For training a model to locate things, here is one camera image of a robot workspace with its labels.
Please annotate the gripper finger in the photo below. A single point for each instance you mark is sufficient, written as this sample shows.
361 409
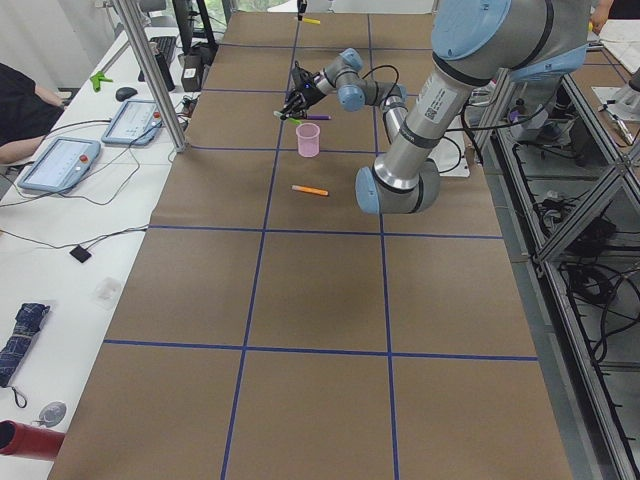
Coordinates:
301 9
298 111
289 102

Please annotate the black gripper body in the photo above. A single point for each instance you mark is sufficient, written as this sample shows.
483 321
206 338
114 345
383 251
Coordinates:
309 95

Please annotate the green highlighter pen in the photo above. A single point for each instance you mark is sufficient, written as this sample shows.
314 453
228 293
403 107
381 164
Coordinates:
286 118

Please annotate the orange highlighter pen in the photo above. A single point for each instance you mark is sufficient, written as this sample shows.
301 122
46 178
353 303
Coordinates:
310 190

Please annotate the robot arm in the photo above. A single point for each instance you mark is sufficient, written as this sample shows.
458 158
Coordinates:
471 41

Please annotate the pink mesh pen holder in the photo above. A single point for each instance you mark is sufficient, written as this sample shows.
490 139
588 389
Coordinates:
308 139

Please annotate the black keyboard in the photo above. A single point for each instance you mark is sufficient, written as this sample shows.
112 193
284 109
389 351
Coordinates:
163 50

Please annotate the far teach pendant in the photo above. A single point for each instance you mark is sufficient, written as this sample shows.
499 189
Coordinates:
136 123

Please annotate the teach pendant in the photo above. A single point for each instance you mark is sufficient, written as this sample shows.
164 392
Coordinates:
136 123
62 165

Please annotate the black computer mouse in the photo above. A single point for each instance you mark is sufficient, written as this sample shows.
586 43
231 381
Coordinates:
125 93

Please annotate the green plastic clamp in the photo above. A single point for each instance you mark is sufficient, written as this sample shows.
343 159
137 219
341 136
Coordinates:
98 79

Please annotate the brown paper table mat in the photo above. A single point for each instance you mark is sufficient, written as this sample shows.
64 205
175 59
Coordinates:
265 333

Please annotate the near teach pendant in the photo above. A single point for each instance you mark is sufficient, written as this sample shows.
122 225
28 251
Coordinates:
62 165

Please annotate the small black puck device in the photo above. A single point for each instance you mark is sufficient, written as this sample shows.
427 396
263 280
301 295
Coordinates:
80 253

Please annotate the seated person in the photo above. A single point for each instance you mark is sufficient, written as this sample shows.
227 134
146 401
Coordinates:
28 113

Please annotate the blue folded umbrella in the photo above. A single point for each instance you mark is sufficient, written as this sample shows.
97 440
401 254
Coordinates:
28 322

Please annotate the round metal disc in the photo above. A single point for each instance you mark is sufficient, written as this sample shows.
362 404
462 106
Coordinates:
52 414

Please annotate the red cylinder bottle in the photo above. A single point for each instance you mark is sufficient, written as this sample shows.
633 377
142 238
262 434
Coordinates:
26 441

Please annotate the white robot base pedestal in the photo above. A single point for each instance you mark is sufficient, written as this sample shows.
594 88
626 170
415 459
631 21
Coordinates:
449 156

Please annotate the aluminium frame post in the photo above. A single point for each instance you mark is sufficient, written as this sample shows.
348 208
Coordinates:
128 13

